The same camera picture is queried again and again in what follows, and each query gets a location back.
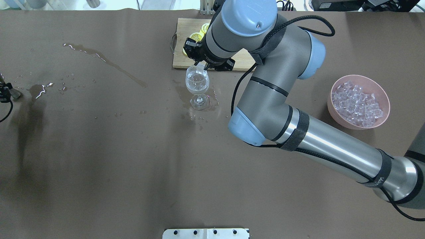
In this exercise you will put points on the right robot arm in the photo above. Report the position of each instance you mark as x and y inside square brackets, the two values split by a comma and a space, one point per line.
[298, 59]

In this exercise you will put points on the pink bowl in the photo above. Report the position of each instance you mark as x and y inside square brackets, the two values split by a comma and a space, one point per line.
[369, 86]

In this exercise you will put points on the bamboo cutting board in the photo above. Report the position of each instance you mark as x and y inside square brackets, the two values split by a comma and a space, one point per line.
[210, 41]

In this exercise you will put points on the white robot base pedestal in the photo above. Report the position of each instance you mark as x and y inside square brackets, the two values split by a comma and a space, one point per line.
[207, 233]

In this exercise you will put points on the far lemon slice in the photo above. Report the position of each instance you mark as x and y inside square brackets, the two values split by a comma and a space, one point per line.
[204, 28]

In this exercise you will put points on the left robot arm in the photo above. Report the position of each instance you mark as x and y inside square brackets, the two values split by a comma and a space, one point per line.
[6, 97]

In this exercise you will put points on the clear ice cube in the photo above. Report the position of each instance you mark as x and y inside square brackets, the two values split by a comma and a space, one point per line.
[200, 68]

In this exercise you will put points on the middle lemon slice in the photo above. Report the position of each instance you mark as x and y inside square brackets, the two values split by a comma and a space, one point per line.
[197, 36]

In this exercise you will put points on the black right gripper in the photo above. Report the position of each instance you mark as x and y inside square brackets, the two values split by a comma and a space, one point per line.
[212, 60]

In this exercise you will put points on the clear wine glass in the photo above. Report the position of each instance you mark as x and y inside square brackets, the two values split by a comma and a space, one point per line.
[198, 85]

